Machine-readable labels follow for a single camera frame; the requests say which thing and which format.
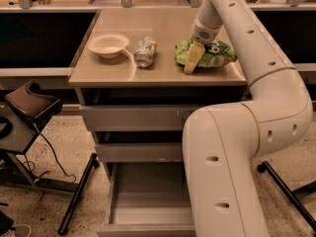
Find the open bottom grey drawer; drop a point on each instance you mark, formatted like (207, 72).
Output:
(148, 200)

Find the dark brown cradle holder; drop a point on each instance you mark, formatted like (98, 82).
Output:
(31, 106)

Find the black side stand table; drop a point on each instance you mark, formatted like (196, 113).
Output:
(18, 142)

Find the black base leg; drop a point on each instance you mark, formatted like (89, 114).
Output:
(64, 225)
(294, 196)

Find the middle grey drawer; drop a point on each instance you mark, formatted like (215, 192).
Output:
(139, 152)

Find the grey drawer cabinet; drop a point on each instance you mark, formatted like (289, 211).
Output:
(119, 81)

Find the black left base leg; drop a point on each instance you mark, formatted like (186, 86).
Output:
(64, 225)

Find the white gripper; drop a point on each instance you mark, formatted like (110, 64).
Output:
(204, 34)

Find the white paper bowl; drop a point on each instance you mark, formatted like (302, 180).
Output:
(108, 45)

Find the crushed aluminium soda can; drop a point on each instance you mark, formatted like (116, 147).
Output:
(144, 54)

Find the black right base leg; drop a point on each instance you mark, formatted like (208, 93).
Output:
(294, 196)

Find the green rice chip bag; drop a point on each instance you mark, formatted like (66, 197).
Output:
(216, 54)

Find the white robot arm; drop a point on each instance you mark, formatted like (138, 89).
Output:
(220, 140)

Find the top grey drawer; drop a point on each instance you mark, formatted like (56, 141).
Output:
(136, 117)

